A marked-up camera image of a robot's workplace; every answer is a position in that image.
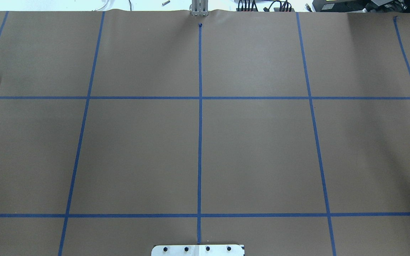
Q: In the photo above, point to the black monitor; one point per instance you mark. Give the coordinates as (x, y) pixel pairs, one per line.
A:
(376, 6)

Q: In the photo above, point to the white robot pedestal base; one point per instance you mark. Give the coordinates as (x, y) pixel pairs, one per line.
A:
(199, 250)

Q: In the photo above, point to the black cable connectors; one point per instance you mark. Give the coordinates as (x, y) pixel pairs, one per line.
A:
(263, 6)

